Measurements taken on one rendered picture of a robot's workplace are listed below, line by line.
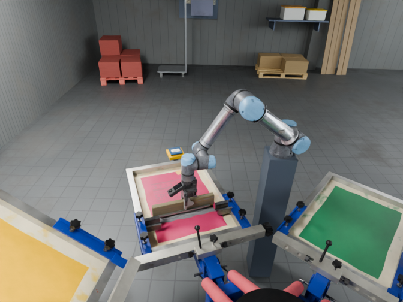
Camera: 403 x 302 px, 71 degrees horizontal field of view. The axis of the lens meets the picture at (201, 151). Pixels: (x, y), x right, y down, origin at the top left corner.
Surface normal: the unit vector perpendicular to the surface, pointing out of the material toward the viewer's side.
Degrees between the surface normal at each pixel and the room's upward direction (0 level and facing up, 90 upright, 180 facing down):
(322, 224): 0
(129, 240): 0
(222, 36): 90
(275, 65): 90
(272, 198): 90
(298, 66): 90
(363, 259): 0
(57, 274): 32
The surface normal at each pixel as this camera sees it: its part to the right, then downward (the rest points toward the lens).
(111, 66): 0.13, 0.52
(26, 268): 0.54, -0.66
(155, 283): 0.02, -0.85
